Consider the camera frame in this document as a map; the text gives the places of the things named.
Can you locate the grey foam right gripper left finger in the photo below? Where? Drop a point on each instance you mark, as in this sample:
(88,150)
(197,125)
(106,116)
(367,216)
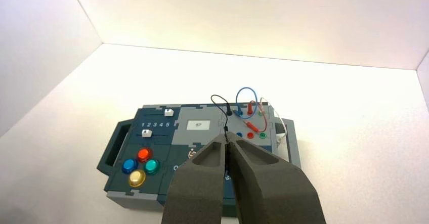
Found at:
(197,189)

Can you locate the grey foam right gripper right finger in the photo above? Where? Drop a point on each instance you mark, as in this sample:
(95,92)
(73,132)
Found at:
(268,189)

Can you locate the white slider knob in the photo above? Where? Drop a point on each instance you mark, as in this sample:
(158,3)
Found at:
(146,133)
(169,112)

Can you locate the dark teal grey control box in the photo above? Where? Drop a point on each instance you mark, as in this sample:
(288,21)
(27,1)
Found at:
(164,153)

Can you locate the teal push button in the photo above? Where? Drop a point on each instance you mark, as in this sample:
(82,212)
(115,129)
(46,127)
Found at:
(152,166)

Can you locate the red banana socket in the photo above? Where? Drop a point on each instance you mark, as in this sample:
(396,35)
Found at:
(250,135)

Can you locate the blue banana socket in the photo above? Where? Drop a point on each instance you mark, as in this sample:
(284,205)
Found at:
(239,134)

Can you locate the yellow push button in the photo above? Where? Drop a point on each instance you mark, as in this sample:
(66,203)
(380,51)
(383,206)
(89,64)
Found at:
(137,178)

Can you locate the red push button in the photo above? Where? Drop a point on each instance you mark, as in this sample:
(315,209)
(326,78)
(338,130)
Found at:
(144,154)

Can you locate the small white display screen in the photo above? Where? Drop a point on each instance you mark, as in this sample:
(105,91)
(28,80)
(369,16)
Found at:
(198,125)

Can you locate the blue push button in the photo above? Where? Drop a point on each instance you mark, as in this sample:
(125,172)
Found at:
(129,166)

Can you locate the silver toggle switch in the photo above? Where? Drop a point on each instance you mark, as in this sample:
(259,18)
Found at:
(191,154)

